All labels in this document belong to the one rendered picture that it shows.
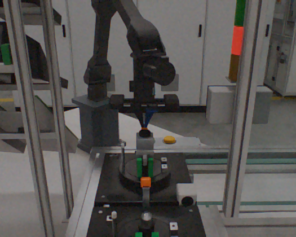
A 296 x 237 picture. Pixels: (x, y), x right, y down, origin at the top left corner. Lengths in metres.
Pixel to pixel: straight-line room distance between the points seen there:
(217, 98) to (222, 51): 3.25
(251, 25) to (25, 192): 0.78
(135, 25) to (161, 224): 0.46
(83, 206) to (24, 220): 0.21
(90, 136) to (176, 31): 2.73
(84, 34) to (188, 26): 1.23
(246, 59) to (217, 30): 3.23
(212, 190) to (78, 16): 3.13
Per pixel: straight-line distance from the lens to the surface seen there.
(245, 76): 0.58
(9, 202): 0.99
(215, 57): 3.84
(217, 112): 0.62
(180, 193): 0.72
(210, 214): 0.73
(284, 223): 0.77
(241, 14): 0.59
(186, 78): 3.83
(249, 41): 0.57
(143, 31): 0.75
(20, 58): 0.52
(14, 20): 0.51
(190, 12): 3.72
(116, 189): 0.77
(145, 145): 0.75
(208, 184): 0.89
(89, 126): 1.12
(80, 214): 0.73
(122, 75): 3.78
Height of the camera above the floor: 1.41
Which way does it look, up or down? 22 degrees down
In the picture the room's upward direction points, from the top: straight up
